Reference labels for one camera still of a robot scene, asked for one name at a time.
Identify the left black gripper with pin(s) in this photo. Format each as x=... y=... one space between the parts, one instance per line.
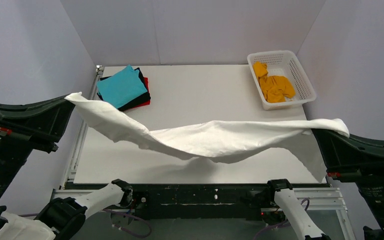
x=16 y=133

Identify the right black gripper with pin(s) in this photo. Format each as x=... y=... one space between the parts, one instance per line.
x=362 y=170

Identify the white t-shirt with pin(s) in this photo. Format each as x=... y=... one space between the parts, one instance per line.
x=211 y=142

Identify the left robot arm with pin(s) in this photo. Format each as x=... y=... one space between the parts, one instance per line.
x=60 y=218

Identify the folded cyan t-shirt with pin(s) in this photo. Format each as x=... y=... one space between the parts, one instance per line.
x=121 y=87

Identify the yellow t-shirt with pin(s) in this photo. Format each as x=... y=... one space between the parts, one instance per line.
x=275 y=88

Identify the white plastic basket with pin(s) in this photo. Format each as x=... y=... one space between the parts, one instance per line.
x=284 y=63

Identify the folded black t-shirt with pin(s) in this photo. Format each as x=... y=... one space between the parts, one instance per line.
x=137 y=99

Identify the folded red t-shirt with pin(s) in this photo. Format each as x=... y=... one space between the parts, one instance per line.
x=143 y=101

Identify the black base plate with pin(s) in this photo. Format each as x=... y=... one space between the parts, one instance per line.
x=200 y=201

